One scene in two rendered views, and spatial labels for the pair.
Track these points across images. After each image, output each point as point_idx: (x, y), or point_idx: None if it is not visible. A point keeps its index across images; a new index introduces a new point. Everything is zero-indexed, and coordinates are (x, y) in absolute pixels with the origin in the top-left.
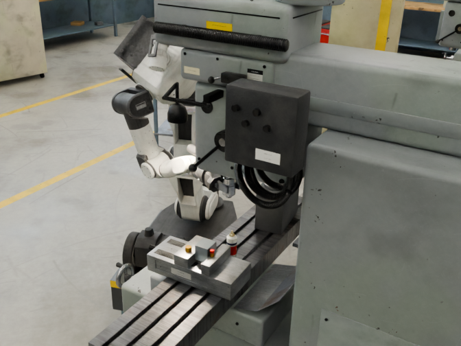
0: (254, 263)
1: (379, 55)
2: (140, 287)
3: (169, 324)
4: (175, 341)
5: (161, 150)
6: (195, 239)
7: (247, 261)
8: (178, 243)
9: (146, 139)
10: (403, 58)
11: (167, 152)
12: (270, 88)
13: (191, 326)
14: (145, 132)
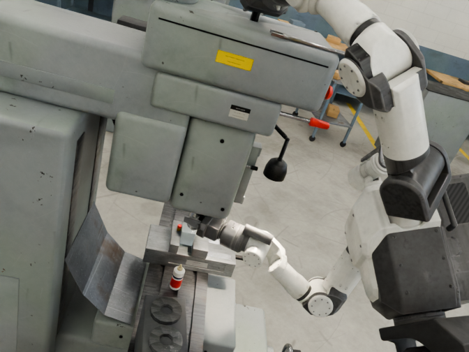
0: (147, 281)
1: (63, 22)
2: (246, 309)
3: (177, 213)
4: (166, 203)
5: (327, 292)
6: (205, 246)
7: (149, 247)
8: (221, 255)
9: (337, 260)
10: (36, 15)
11: (319, 293)
12: (146, 23)
13: (163, 214)
14: (341, 254)
